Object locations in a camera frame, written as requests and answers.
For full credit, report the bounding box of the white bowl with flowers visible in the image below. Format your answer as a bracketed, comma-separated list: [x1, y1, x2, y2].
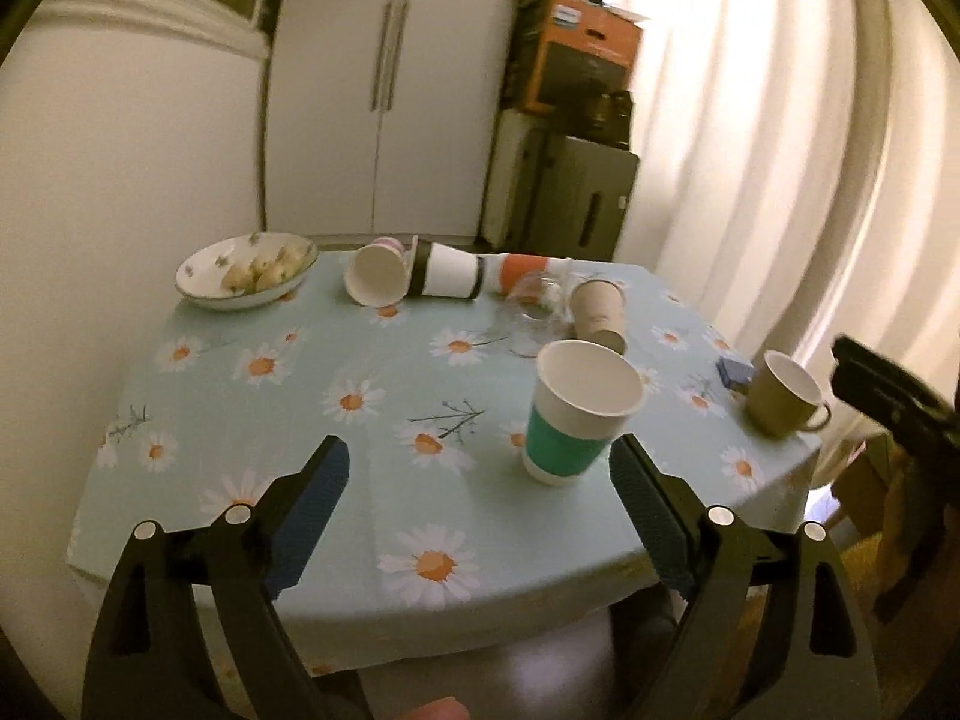
[174, 231, 319, 312]

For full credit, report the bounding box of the teal banded paper cup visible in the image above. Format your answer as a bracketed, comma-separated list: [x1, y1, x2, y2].
[523, 340, 646, 486]

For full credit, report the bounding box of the white double door cabinet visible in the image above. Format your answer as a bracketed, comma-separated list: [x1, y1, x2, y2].
[263, 0, 512, 242]

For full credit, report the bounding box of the clear glass mug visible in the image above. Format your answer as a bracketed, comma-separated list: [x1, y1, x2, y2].
[498, 271, 571, 358]

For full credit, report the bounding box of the orange banded paper cup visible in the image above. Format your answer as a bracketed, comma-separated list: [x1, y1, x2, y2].
[482, 254, 573, 296]

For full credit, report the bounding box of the pink banded paper cup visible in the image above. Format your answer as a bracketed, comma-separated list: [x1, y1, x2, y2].
[343, 238, 410, 309]

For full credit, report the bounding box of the black bag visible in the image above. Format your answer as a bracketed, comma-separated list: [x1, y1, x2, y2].
[578, 89, 633, 149]

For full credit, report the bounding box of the orange cardboard box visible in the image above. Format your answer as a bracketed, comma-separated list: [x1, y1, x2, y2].
[500, 0, 643, 115]

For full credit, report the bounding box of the cream curtain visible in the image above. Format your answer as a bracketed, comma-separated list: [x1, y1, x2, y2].
[590, 0, 960, 481]

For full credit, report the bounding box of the small blue box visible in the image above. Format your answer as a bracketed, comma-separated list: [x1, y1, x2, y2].
[716, 356, 755, 394]

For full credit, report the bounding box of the olive ceramic mug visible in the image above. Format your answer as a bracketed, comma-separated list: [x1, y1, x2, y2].
[745, 349, 833, 439]

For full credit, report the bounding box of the beige floral paper cup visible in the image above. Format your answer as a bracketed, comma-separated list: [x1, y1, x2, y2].
[569, 278, 626, 355]

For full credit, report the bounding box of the black banded paper cup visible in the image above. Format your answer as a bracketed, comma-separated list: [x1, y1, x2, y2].
[407, 239, 485, 301]

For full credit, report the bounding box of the person's hand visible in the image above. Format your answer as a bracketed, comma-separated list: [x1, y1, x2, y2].
[398, 695, 470, 720]

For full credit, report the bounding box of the daisy print tablecloth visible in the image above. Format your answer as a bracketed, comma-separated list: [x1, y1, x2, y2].
[67, 250, 824, 676]

